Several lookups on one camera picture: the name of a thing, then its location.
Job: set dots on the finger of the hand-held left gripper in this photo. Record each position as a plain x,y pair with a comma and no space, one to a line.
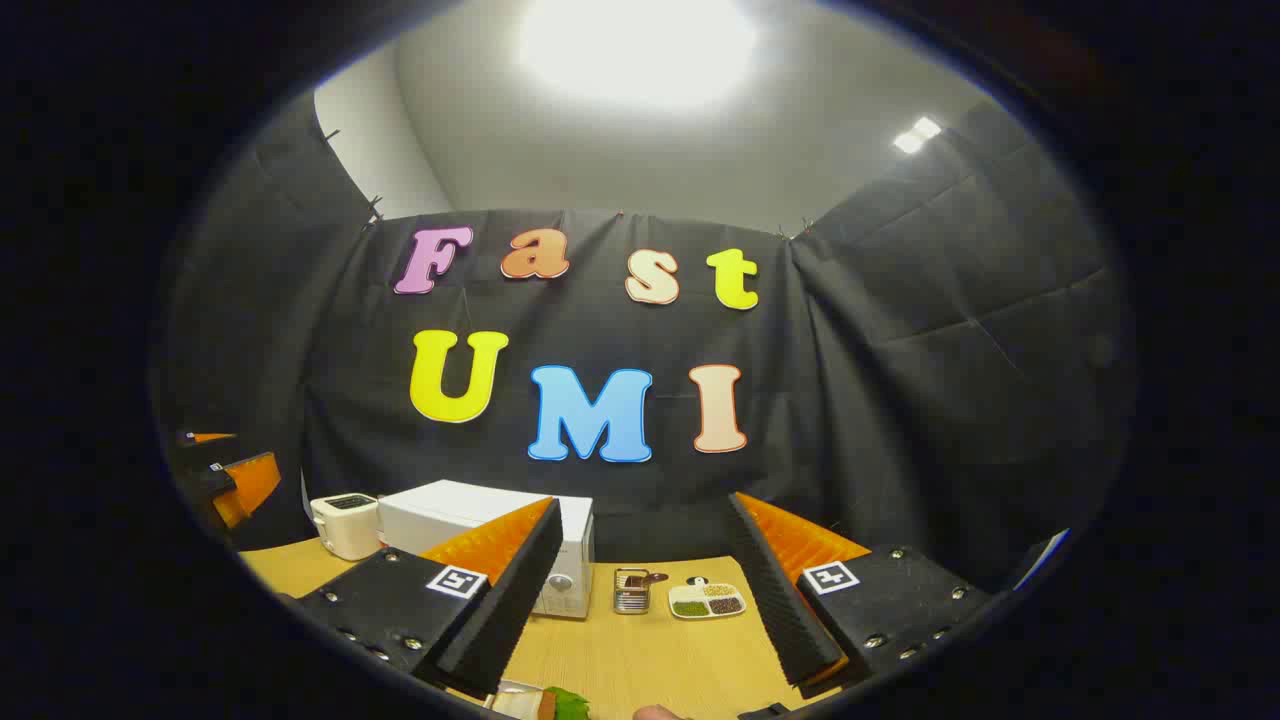
250,485
212,438

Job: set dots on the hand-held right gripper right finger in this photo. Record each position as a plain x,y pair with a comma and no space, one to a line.
775,600

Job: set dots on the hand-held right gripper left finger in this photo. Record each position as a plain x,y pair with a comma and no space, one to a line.
520,590

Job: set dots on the white microwave oven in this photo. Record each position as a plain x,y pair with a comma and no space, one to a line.
450,510

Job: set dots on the lettuce sandwich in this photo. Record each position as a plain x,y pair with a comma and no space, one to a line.
568,705

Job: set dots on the white divided dish with beans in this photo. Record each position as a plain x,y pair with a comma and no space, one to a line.
705,602

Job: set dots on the white toaster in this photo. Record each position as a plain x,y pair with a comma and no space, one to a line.
345,525

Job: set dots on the white plate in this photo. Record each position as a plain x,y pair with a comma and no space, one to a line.
512,702

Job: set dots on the brown spoon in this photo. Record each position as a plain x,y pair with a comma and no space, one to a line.
645,578

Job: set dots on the small ceiling light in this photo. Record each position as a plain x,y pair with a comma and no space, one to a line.
916,135

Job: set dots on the large ceiling light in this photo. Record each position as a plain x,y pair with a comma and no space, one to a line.
640,45

